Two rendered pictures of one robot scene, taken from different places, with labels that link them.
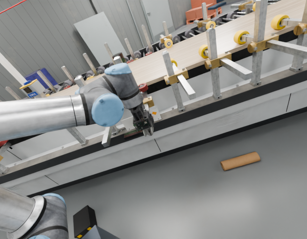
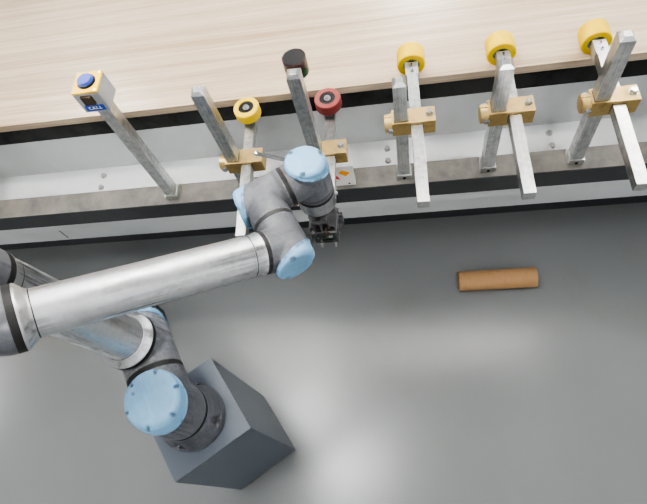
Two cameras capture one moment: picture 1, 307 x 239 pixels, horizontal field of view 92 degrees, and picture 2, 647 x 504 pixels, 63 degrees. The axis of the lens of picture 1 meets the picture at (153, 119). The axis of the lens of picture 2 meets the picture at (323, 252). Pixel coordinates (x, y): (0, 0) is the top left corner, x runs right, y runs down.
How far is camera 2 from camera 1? 77 cm
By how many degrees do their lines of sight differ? 27
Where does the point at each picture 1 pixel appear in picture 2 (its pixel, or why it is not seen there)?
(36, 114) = (223, 275)
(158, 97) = (360, 118)
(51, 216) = (163, 344)
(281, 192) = (541, 352)
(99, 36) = not seen: outside the picture
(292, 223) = (530, 399)
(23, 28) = not seen: outside the picture
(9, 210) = (122, 336)
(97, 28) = not seen: outside the picture
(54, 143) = (81, 162)
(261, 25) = (610, 78)
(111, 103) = (302, 258)
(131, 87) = (322, 195)
